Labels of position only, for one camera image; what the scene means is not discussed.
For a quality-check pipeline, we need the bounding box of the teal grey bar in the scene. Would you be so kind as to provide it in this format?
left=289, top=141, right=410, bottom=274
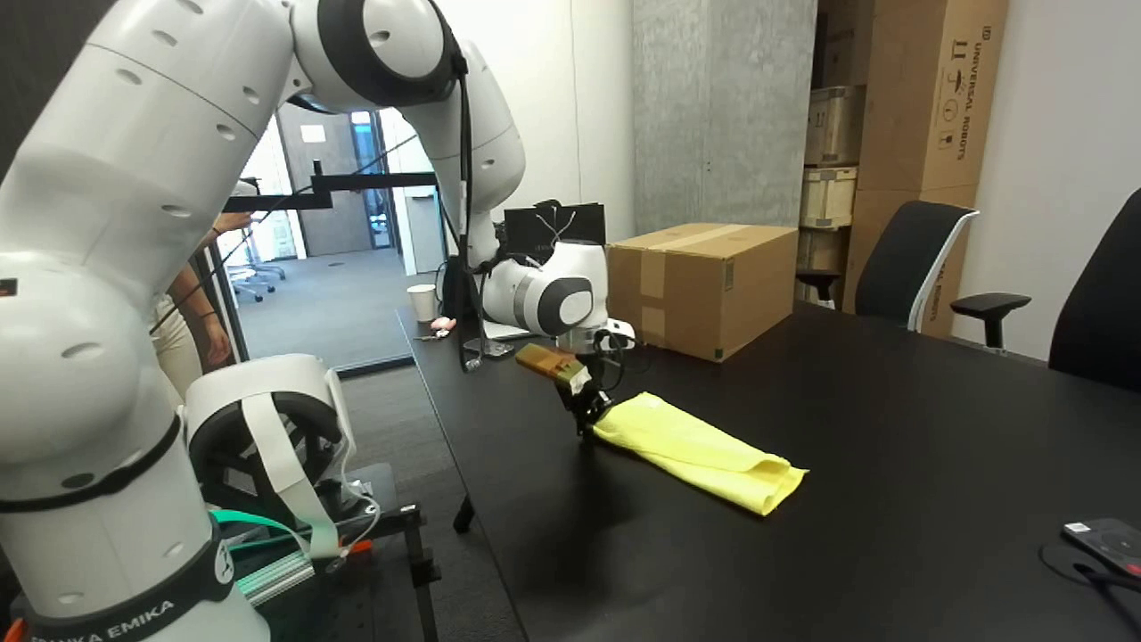
left=226, top=539, right=350, bottom=607

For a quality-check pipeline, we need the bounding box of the grey door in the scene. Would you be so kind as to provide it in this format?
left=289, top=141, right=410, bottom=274
left=295, top=103, right=379, bottom=261

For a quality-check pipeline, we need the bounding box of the yellow cloth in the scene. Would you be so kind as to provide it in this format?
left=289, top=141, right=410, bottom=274
left=587, top=387, right=814, bottom=520

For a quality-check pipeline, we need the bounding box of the white VR headset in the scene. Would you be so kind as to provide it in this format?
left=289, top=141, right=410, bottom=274
left=174, top=349, right=386, bottom=571

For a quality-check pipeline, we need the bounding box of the black tripod stand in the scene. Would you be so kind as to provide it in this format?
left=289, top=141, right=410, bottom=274
left=387, top=496, right=481, bottom=642

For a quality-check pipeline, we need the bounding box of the tan wrist mounted block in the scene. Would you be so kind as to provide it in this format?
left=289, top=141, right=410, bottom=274
left=512, top=340, right=596, bottom=392

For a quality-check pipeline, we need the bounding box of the tall brown cardboard box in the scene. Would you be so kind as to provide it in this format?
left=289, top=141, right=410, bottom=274
left=836, top=0, right=1013, bottom=342

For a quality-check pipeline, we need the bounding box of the black phone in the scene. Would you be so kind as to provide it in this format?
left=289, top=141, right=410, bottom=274
left=1057, top=513, right=1141, bottom=582

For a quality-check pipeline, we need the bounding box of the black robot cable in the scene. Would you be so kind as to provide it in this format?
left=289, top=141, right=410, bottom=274
left=437, top=20, right=490, bottom=373

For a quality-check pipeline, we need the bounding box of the white cup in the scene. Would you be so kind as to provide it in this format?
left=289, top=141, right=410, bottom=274
left=402, top=280, right=442, bottom=326

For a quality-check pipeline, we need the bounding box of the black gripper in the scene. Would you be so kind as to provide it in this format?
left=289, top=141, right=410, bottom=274
left=566, top=335, right=635, bottom=439

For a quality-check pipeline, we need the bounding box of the black horizontal boom bar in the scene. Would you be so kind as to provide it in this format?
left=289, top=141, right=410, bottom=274
left=216, top=164, right=442, bottom=217

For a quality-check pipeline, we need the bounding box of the black office chair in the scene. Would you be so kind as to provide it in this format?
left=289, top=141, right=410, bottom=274
left=1047, top=185, right=1141, bottom=392
left=793, top=197, right=1032, bottom=349

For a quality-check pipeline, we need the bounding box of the pale cardboard box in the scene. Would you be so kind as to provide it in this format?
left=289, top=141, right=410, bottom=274
left=799, top=164, right=860, bottom=233

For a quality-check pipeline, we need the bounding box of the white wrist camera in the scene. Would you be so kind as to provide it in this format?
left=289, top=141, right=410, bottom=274
left=596, top=315, right=641, bottom=355

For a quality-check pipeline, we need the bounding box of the green cable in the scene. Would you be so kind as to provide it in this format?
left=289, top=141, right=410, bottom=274
left=207, top=501, right=314, bottom=562

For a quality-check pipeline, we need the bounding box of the small brown cardboard box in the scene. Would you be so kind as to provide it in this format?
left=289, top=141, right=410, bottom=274
left=806, top=83, right=866, bottom=167

